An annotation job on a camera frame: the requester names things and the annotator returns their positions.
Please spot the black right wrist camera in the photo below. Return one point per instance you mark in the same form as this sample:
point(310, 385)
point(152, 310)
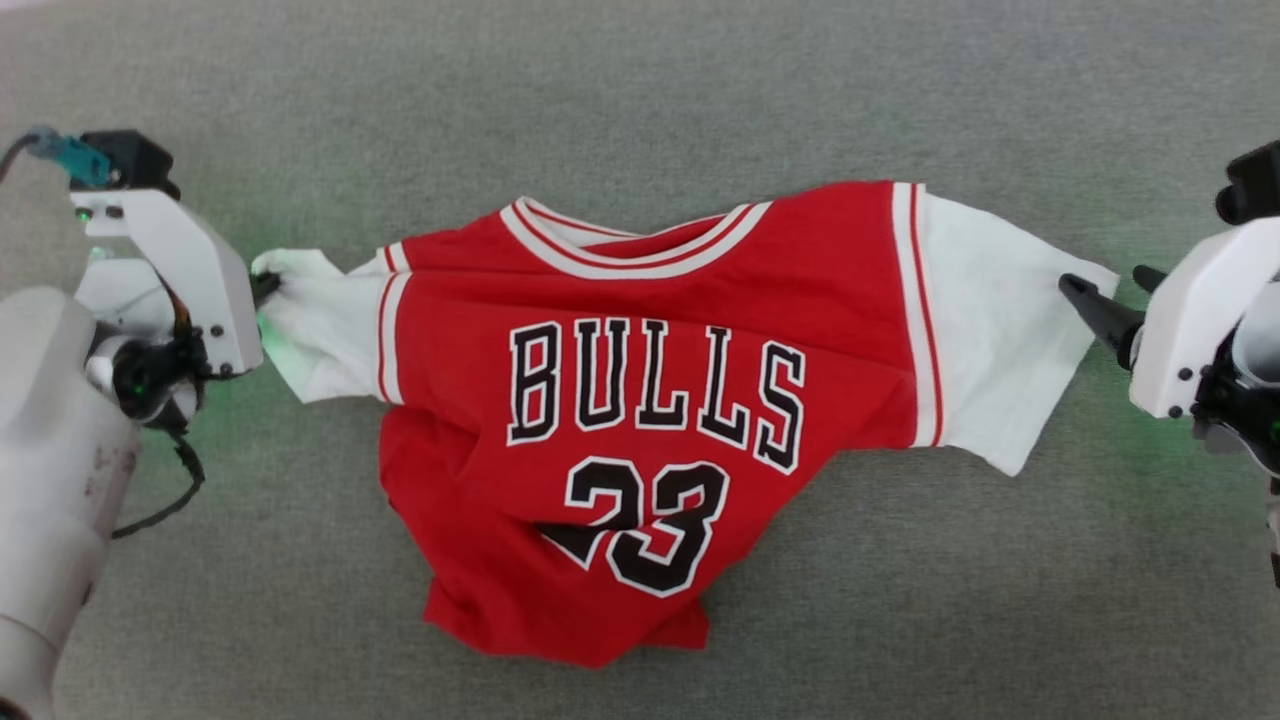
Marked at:
point(1250, 180)

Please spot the grey fabric sofa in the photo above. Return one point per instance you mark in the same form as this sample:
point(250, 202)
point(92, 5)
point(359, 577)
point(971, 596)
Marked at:
point(640, 90)

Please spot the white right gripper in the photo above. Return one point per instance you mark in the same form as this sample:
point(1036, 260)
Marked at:
point(1190, 330)

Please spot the red Bulls basketball jersey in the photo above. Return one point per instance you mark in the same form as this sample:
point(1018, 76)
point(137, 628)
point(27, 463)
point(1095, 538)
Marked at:
point(650, 290)

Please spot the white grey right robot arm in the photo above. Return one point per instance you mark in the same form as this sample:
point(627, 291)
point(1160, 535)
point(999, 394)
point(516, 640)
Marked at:
point(1245, 400)

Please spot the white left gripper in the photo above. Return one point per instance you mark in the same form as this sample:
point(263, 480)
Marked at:
point(190, 270)

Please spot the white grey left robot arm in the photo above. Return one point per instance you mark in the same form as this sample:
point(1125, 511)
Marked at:
point(50, 450)

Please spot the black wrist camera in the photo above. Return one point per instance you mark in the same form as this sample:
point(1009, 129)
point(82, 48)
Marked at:
point(1250, 180)
point(130, 160)

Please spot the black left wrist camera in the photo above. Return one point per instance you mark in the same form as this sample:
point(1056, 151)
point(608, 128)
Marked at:
point(130, 160)

